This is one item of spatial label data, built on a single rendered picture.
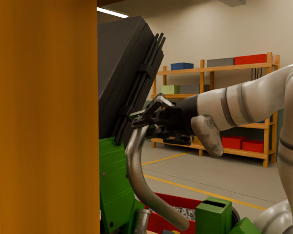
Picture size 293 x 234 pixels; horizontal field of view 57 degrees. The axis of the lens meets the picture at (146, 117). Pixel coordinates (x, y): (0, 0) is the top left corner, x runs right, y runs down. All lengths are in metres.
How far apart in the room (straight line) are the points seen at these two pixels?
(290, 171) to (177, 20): 7.30
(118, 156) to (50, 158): 0.49
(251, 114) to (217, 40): 6.46
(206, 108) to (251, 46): 6.05
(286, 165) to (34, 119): 0.41
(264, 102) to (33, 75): 0.35
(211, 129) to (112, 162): 0.30
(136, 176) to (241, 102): 0.23
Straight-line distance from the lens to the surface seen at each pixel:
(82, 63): 0.23
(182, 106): 0.49
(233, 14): 6.85
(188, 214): 1.20
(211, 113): 0.47
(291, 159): 0.49
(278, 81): 0.49
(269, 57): 5.68
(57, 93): 0.21
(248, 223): 0.56
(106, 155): 0.66
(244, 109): 0.46
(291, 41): 6.24
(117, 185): 0.68
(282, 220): 0.62
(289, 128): 0.46
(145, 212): 0.70
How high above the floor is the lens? 1.37
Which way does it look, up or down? 4 degrees down
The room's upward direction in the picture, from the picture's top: straight up
